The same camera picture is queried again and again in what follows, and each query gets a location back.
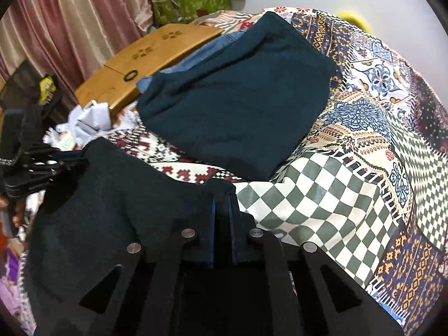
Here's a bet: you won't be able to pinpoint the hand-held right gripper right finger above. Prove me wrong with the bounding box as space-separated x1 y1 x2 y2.
227 183 407 336

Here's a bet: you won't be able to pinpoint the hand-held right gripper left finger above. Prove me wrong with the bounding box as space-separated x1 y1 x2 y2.
33 180 216 336

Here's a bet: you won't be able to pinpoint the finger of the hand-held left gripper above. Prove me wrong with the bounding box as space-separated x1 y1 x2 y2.
19 164 88 191
30 147 88 166

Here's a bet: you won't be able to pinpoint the black pants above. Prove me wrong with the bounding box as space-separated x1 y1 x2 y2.
23 137 298 336

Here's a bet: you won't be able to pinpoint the dark teal folded pants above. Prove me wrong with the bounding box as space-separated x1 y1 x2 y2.
137 11 338 181

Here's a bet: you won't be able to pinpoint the white crumpled cloth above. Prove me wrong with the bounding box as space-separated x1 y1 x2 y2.
44 101 113 148

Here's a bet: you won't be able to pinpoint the yellow small item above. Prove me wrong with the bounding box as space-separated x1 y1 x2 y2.
36 73 57 106

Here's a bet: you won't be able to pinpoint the black bag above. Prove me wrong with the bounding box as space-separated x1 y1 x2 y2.
0 59 71 137

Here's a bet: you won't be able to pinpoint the purple cloth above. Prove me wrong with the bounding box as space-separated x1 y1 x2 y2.
0 245 27 324

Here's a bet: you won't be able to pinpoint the flat cardboard boxes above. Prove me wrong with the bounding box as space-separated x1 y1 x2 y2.
74 24 225 118

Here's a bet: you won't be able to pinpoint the patchwork printed blanket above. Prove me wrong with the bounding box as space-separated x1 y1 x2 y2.
105 5 448 327

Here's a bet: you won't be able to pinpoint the striped pink curtain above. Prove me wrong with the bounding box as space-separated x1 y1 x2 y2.
0 0 155 90

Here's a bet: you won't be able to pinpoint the blue jeans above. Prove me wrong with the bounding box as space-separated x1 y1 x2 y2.
136 31 246 93

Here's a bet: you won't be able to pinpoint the green patterned storage box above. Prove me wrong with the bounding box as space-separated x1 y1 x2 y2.
151 0 232 25

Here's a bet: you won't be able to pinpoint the striped bedsheet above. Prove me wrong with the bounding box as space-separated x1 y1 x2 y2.
192 10 261 29

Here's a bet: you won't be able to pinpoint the yellow foam tube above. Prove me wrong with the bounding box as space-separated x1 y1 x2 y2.
335 11 372 31

